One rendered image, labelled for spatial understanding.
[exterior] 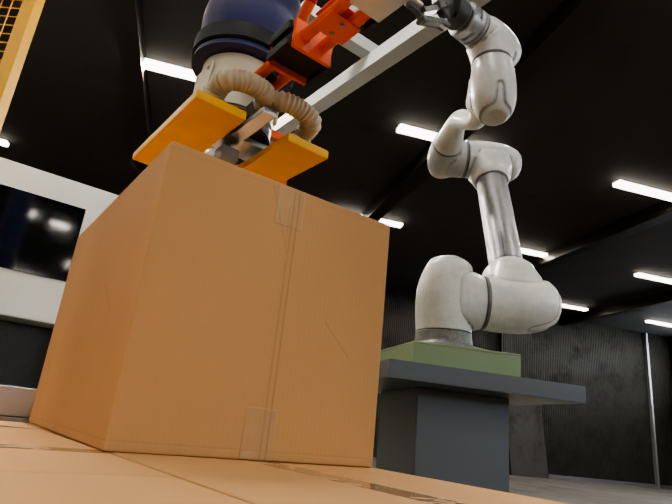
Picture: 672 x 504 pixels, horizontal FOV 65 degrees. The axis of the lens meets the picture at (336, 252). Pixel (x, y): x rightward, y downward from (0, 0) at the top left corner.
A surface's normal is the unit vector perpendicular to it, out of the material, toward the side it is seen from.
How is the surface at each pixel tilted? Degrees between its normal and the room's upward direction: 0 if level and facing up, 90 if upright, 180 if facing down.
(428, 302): 92
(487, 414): 90
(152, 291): 90
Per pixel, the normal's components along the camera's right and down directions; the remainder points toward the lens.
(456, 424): 0.28, -0.28
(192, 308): 0.59, -0.19
